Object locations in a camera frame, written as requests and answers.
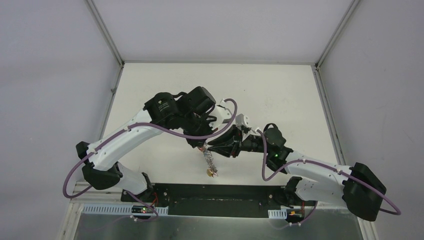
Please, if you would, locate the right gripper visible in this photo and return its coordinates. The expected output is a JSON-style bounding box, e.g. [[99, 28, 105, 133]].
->
[[207, 125, 271, 159]]

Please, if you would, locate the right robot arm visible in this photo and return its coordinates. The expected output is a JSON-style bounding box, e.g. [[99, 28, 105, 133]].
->
[[207, 123, 387, 222]]

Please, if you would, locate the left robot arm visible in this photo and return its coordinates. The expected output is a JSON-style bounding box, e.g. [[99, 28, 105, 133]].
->
[[76, 86, 216, 203]]

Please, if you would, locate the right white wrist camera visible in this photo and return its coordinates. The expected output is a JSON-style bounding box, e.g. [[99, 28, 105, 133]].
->
[[235, 113, 252, 134]]

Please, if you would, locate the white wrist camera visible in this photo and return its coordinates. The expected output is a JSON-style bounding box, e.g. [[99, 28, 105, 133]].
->
[[235, 113, 252, 134], [210, 100, 233, 126]]

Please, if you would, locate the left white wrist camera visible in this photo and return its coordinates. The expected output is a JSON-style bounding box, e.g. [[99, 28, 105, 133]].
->
[[210, 100, 233, 126]]

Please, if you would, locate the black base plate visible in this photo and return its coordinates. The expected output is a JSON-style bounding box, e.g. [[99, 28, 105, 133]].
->
[[137, 183, 315, 219]]

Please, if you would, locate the right white cable duct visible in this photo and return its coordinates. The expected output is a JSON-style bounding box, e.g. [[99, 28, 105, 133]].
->
[[267, 209, 287, 220]]

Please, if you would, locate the white cable duct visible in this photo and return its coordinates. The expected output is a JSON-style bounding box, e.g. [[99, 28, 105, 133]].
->
[[81, 203, 156, 216], [267, 209, 287, 220]]

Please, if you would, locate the aluminium frame rail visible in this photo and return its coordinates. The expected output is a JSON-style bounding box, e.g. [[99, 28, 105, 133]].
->
[[68, 181, 347, 210]]

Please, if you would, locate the left white cable duct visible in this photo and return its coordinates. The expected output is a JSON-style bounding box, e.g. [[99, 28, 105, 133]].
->
[[81, 203, 156, 216]]

